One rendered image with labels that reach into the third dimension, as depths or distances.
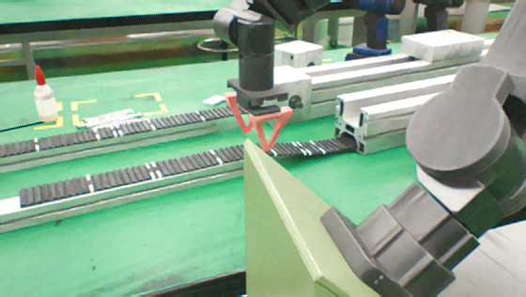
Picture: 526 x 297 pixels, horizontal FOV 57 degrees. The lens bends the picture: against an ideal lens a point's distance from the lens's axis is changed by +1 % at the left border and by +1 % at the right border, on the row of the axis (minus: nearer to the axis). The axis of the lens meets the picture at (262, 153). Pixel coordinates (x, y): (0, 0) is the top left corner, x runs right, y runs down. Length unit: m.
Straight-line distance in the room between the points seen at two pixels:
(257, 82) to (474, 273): 1.04
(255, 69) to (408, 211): 0.40
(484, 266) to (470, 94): 1.24
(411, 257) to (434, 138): 0.10
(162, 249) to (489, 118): 0.43
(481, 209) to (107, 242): 0.47
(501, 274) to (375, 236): 1.23
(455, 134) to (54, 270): 0.49
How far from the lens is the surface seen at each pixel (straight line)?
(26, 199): 0.76
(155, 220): 0.71
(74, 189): 0.76
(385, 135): 0.91
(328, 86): 1.04
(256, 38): 0.73
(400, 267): 0.40
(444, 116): 0.42
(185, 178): 0.77
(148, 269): 0.63
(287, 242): 0.35
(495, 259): 1.67
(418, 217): 0.41
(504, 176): 0.42
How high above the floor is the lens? 1.17
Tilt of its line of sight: 27 degrees down
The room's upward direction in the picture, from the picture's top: straight up
